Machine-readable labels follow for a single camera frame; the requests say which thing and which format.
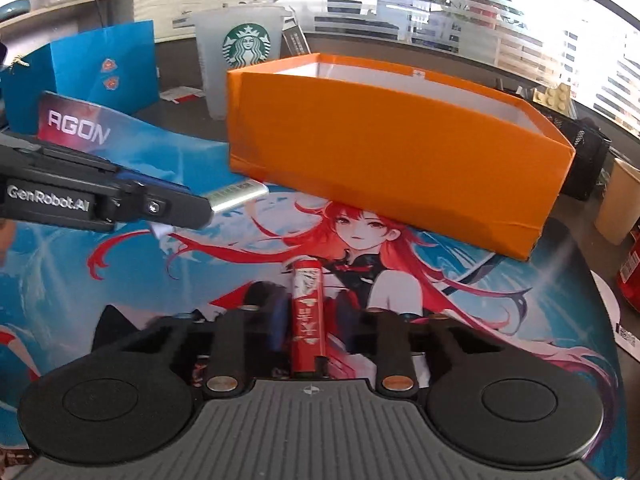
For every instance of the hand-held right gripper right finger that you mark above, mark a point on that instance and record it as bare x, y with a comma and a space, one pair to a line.
395, 355

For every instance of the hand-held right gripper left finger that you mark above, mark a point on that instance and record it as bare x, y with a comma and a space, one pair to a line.
277, 322

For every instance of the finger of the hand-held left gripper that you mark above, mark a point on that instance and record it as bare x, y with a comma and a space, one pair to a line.
65, 160
170, 210

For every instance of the red printed tube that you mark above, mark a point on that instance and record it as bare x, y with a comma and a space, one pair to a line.
306, 310

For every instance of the orange cardboard box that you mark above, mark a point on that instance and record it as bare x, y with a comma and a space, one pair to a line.
380, 160

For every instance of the blue red printed carton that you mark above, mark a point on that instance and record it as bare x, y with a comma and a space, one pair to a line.
165, 145

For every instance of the blue paper bag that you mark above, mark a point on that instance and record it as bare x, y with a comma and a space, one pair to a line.
100, 70

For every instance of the red white leaflet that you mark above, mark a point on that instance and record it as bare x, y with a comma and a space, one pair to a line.
182, 93

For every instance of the printed desk mat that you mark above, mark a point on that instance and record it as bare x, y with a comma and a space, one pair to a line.
500, 300

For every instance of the frosted plastic cup green logo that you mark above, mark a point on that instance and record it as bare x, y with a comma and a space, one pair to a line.
240, 55

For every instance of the dark grey carton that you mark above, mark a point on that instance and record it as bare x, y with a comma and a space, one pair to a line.
296, 40

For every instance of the white paper sheet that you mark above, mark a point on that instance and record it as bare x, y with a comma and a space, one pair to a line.
617, 320

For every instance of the red can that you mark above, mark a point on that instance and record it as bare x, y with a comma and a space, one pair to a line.
632, 270

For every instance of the brown paper cup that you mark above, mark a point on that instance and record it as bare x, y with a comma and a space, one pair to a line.
617, 205

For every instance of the black mesh basket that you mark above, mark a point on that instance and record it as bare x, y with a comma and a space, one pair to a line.
585, 160

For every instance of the cream building blocks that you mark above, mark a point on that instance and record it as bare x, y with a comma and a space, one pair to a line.
552, 96

